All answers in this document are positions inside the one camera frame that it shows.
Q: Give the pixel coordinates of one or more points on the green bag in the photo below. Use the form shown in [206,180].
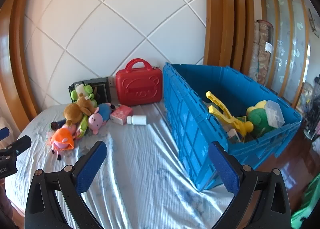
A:
[308,204]

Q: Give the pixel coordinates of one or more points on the dark clothes pile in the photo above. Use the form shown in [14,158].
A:
[312,114]

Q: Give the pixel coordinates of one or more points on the dark brown bottle green label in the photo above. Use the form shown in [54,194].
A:
[54,125]

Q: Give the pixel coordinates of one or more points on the blue plastic crate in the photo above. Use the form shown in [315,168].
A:
[190,124]

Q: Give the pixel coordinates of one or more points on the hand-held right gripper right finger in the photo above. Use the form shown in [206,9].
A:
[225,169]

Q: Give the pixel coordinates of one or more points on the pink flowered tissue pack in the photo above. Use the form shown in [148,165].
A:
[121,114]

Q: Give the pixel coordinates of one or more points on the wooden frosted glass partition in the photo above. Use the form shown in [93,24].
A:
[287,44]

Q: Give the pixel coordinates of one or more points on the white plastic bottle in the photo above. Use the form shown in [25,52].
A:
[137,120]

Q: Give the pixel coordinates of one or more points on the green snack packet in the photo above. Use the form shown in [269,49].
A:
[82,129]

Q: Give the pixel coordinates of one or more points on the clear plastic box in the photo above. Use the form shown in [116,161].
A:
[275,114]

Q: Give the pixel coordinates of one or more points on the yellow plastic tongs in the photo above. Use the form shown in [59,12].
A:
[226,116]

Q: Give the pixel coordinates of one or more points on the yellow and green plush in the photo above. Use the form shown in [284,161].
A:
[257,119]

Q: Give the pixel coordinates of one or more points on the wooden headboard frame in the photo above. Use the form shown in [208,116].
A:
[217,19]

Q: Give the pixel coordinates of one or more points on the red toy suitcase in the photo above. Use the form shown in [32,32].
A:
[140,86]

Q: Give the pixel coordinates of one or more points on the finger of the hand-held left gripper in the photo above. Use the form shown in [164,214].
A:
[3,133]
[17,146]

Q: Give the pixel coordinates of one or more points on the light blue bed sheet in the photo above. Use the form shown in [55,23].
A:
[140,169]

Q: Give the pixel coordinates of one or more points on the black box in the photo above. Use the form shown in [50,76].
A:
[102,91]

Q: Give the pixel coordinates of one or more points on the pink pig plush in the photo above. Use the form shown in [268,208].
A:
[70,128]

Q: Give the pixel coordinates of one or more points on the rolled patterned carpet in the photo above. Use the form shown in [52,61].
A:
[262,54]

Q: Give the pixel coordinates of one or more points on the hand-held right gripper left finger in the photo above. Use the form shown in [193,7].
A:
[88,169]

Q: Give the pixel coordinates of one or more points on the brown bear plush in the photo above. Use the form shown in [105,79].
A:
[73,113]

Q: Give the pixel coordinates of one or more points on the green plush toy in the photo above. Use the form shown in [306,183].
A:
[75,95]
[88,90]

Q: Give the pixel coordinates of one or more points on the wall socket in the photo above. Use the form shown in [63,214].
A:
[111,82]

